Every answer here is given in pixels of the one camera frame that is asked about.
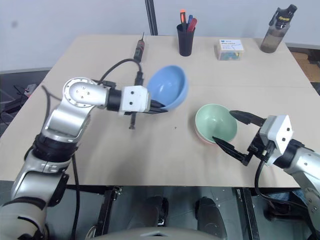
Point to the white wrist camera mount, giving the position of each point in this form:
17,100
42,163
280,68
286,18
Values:
135,98
280,130

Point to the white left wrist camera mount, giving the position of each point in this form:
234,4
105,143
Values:
135,98

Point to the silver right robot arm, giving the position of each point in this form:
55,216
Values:
302,160

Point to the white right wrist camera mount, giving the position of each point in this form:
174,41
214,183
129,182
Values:
280,130

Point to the blue bowl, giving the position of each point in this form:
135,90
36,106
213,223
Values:
167,85

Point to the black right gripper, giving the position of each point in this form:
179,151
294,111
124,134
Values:
257,148

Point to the clear plastic box with label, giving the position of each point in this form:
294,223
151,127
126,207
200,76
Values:
228,50

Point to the black table frame strut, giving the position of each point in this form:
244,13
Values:
107,210
248,215

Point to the black vertical post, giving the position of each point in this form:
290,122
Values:
151,17

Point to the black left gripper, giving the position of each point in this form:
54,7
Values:
132,121

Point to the pink bowl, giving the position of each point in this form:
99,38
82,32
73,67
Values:
200,137

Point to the black and red hand tool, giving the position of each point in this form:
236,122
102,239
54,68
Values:
139,50

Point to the black pen cup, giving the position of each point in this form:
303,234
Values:
185,41

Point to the green bowl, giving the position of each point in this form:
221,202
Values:
215,122

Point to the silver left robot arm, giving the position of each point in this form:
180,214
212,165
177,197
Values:
82,95

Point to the dark translucent water bottle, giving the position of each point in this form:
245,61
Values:
272,32

